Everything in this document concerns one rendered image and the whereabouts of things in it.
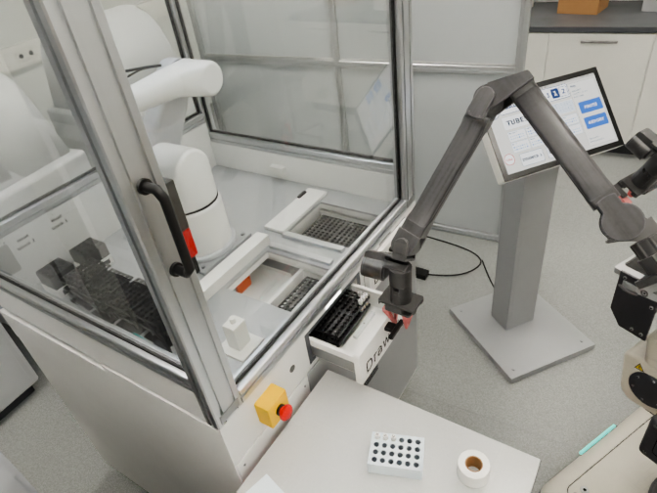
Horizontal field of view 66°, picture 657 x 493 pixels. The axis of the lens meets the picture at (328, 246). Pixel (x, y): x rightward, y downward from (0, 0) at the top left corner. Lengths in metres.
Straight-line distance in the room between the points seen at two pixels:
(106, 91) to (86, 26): 0.08
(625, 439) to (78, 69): 1.86
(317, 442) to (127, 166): 0.83
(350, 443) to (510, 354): 1.32
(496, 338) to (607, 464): 0.83
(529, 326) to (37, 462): 2.31
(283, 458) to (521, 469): 0.55
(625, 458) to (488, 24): 1.90
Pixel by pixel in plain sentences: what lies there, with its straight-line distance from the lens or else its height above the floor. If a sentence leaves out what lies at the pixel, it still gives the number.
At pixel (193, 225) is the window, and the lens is 0.94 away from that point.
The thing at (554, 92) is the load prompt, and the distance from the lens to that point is 2.08.
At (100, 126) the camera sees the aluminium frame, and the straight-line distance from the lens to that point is 0.77.
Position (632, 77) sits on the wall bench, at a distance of 4.05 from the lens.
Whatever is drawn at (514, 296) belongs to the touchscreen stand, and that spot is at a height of 0.25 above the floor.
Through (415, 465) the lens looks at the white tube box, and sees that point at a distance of 1.26.
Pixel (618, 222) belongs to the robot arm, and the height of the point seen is 1.27.
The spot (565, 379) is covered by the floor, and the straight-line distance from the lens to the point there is 2.50.
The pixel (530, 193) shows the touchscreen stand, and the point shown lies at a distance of 2.14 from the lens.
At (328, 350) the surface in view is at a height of 0.88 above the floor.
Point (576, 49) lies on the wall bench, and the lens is 4.01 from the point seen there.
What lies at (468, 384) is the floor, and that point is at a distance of 2.40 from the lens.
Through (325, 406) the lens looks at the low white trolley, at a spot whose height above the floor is 0.76.
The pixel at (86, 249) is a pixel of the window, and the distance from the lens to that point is 1.08.
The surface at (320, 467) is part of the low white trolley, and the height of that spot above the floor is 0.76.
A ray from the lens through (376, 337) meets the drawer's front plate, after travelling 1.33.
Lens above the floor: 1.88
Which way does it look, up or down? 36 degrees down
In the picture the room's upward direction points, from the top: 8 degrees counter-clockwise
